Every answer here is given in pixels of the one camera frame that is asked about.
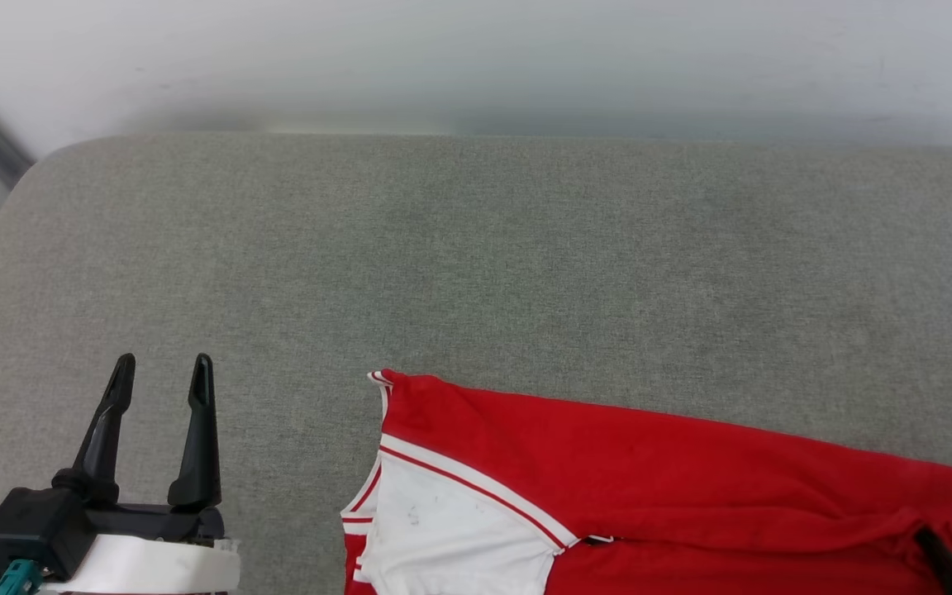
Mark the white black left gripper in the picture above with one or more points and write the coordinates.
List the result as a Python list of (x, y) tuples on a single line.
[(154, 562)]

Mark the red and white jersey shirt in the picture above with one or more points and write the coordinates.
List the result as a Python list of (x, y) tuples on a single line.
[(674, 487)]

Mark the grey fabric sofa cushion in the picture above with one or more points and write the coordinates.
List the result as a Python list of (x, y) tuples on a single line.
[(476, 264)]

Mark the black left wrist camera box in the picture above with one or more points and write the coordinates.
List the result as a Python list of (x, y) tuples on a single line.
[(30, 529)]

